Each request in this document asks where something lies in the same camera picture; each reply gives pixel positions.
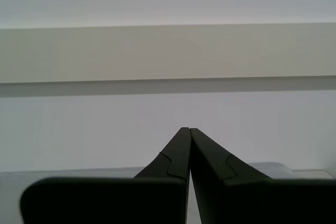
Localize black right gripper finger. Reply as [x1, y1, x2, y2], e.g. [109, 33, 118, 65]
[190, 127, 336, 224]
[19, 126, 192, 224]

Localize beige wall band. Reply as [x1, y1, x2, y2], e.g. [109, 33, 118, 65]
[0, 22, 336, 84]

